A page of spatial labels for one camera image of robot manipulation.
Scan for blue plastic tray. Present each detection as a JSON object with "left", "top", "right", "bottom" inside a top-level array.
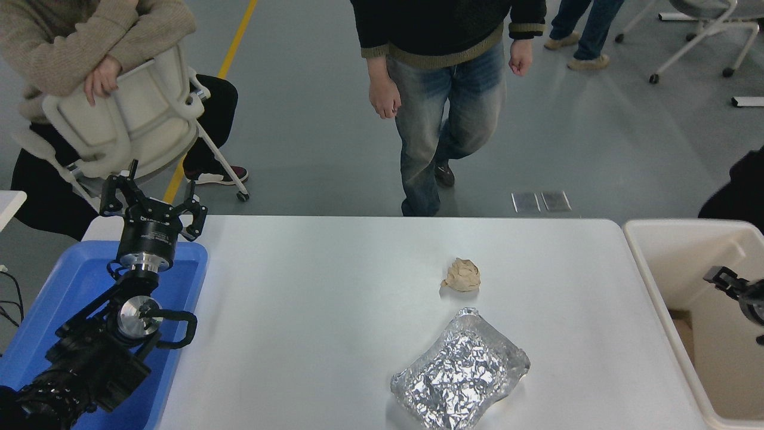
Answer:
[{"left": 0, "top": 241, "right": 208, "bottom": 430}]

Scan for crumpled tan paper ball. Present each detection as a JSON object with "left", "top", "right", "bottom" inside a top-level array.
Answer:
[{"left": 440, "top": 257, "right": 481, "bottom": 292}]

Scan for black cables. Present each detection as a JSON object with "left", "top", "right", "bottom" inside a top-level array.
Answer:
[{"left": 0, "top": 267, "right": 24, "bottom": 329}]

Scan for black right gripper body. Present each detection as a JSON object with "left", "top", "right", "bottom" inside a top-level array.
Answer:
[{"left": 739, "top": 278, "right": 764, "bottom": 327}]

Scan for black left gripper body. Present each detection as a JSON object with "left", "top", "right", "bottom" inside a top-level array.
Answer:
[{"left": 117, "top": 202, "right": 183, "bottom": 260}]

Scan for person's left hand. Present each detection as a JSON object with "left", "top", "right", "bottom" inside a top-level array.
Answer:
[
  {"left": 84, "top": 54, "right": 123, "bottom": 106},
  {"left": 509, "top": 39, "right": 533, "bottom": 76}
]

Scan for white swivel chair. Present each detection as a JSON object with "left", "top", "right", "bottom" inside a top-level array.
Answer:
[
  {"left": 615, "top": 0, "right": 764, "bottom": 85},
  {"left": 11, "top": 39, "right": 251, "bottom": 213}
]

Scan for crumpled silver foil tray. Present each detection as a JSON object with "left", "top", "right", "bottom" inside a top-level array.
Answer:
[{"left": 390, "top": 307, "right": 531, "bottom": 430}]

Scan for white side table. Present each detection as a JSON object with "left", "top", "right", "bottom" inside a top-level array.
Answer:
[{"left": 0, "top": 191, "right": 27, "bottom": 234}]

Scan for large pale plastic bin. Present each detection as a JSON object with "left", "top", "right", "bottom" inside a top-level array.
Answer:
[{"left": 622, "top": 218, "right": 764, "bottom": 430}]

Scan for person's right hand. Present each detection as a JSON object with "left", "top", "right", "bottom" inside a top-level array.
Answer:
[{"left": 368, "top": 75, "right": 402, "bottom": 119}]

